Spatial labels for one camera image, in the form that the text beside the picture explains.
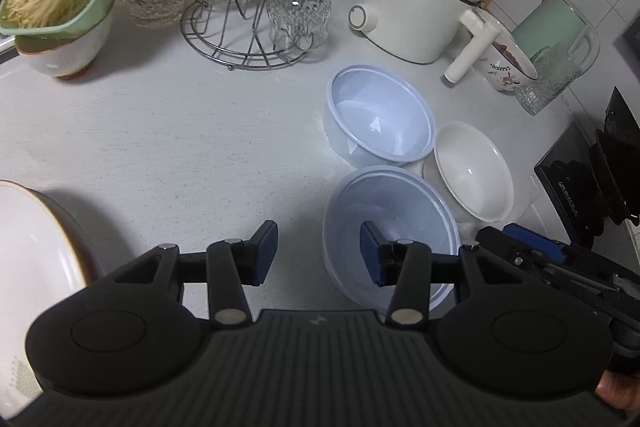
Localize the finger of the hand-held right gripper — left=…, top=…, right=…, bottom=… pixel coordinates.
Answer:
left=474, top=223, right=623, bottom=295

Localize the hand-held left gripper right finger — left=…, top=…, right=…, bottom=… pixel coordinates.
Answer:
left=360, top=221, right=527, bottom=325

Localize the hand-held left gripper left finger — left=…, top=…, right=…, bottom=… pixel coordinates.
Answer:
left=112, top=219, right=279, bottom=325

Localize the pale blue plastic bowl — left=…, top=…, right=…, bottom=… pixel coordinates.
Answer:
left=326, top=64, right=437, bottom=168
left=321, top=165, right=460, bottom=320

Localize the plain white bowl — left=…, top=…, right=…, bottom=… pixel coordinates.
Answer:
left=432, top=121, right=516, bottom=223

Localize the small white floral plate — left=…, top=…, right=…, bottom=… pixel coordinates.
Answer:
left=0, top=179, right=95, bottom=408

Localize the person's right hand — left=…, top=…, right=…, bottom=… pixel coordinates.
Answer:
left=595, top=369, right=640, bottom=414

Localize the textured glass tumbler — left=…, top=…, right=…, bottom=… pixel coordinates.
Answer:
left=515, top=46, right=583, bottom=116

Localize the floral ceramic bowl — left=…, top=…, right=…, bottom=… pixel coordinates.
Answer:
left=472, top=34, right=540, bottom=92

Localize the pale green kettle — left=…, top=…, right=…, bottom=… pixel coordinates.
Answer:
left=510, top=0, right=601, bottom=80

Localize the white electric cooking pot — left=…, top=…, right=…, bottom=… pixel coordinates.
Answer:
left=348, top=0, right=503, bottom=84

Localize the white bowl brown foot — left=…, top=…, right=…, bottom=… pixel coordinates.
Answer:
left=15, top=9, right=115, bottom=80

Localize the wire cup rack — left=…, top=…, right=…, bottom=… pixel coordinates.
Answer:
left=181, top=0, right=313, bottom=72

